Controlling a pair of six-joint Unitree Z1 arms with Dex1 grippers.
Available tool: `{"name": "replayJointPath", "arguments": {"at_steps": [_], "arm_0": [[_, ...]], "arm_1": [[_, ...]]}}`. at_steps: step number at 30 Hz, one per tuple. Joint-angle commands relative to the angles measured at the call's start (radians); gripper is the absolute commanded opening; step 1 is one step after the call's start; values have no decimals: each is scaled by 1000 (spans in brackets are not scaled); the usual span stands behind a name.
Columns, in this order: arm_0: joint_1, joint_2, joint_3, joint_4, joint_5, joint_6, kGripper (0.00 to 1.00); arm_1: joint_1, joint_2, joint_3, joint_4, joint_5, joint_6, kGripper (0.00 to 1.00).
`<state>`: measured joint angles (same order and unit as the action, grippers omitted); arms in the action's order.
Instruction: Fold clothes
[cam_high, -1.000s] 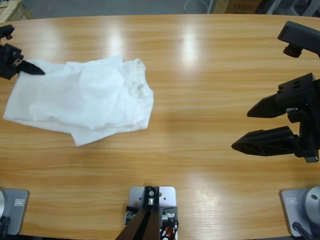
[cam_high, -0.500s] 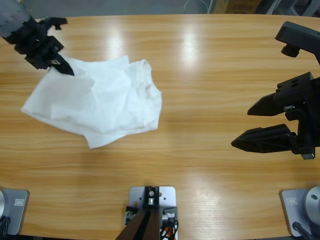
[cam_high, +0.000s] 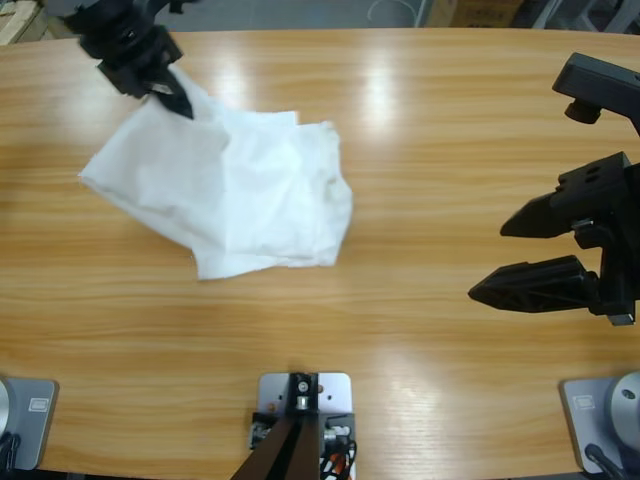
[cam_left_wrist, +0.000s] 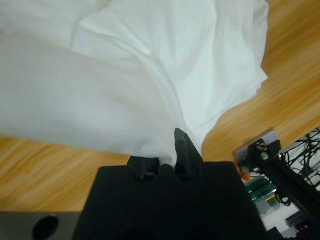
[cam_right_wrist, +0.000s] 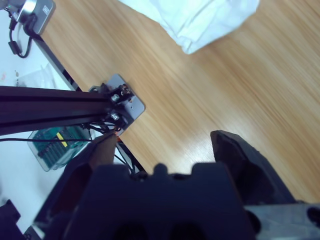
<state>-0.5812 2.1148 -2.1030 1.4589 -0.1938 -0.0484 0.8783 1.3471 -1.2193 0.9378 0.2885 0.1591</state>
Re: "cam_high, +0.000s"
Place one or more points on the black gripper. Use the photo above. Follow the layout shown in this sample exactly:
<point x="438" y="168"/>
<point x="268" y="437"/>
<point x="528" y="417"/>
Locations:
<point x="125" y="45"/>
<point x="622" y="260"/>

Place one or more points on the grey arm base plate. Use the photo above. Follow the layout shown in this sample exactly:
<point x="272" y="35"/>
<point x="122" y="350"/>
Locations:
<point x="35" y="430"/>
<point x="580" y="425"/>

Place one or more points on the black post clamp bracket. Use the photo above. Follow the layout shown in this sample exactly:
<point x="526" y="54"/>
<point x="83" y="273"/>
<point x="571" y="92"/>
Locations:
<point x="342" y="417"/>

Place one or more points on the grey base plate label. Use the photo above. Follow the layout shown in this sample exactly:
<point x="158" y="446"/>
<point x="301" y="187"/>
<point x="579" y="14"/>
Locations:
<point x="39" y="403"/>
<point x="584" y="401"/>

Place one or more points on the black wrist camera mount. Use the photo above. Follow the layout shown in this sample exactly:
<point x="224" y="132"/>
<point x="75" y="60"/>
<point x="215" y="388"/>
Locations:
<point x="182" y="5"/>
<point x="600" y="85"/>

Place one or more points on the pale cardboard box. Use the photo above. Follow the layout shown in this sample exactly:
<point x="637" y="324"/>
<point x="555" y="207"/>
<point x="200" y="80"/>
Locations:
<point x="25" y="22"/>

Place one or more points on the white t-shirt with black print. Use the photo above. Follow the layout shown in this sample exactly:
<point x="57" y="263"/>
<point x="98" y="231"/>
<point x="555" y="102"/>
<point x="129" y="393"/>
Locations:
<point x="225" y="190"/>

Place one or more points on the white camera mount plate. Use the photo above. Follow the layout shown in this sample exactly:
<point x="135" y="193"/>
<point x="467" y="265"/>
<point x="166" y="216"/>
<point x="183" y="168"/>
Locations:
<point x="335" y="395"/>

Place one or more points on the dark camera post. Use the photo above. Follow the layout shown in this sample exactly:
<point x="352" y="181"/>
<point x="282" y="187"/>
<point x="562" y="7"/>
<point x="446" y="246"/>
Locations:
<point x="280" y="450"/>

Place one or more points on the silver arm base disc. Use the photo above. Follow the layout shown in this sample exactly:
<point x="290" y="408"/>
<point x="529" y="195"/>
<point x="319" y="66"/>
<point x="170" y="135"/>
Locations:
<point x="627" y="405"/>
<point x="4" y="405"/>

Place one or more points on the brown cardboard box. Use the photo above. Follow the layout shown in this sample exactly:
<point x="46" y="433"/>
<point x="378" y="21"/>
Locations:
<point x="475" y="12"/>

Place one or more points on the grey metal frame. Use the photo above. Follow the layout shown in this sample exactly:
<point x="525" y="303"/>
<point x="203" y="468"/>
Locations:
<point x="575" y="15"/>

